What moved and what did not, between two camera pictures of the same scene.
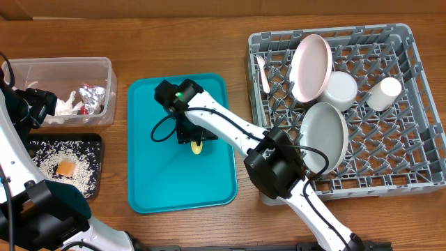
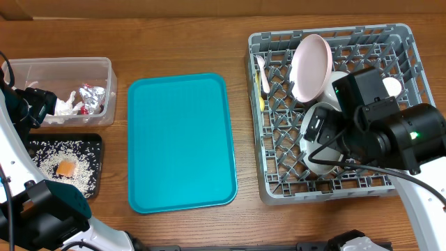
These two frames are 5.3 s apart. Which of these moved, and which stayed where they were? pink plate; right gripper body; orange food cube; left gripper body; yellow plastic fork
Moved: yellow plastic fork; right gripper body
Stayed: orange food cube; left gripper body; pink plate
